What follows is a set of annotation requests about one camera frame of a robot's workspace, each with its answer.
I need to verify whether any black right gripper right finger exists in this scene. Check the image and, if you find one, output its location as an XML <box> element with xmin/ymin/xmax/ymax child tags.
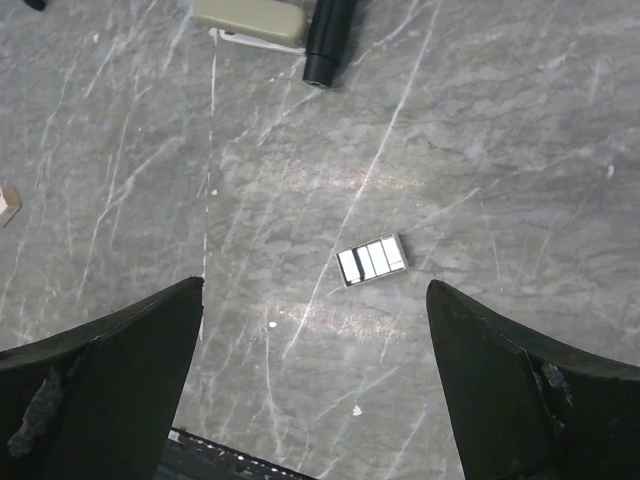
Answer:
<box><xmin>426</xmin><ymin>280</ymin><xmax>639</xmax><ymax>479</ymax></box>

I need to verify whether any small cardboard piece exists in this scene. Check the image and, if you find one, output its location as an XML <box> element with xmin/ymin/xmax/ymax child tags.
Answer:
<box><xmin>0</xmin><ymin>186</ymin><xmax>21</xmax><ymax>228</ymax></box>

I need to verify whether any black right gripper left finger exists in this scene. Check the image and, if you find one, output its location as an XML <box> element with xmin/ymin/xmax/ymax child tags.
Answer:
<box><xmin>1</xmin><ymin>277</ymin><xmax>204</xmax><ymax>479</ymax></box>

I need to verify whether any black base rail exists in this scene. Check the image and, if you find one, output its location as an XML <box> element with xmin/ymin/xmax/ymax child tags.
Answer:
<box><xmin>153</xmin><ymin>428</ymin><xmax>314</xmax><ymax>480</ymax></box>

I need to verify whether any black microphone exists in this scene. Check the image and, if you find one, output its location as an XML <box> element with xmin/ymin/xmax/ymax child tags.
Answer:
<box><xmin>303</xmin><ymin>0</ymin><xmax>357</xmax><ymax>88</ymax></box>

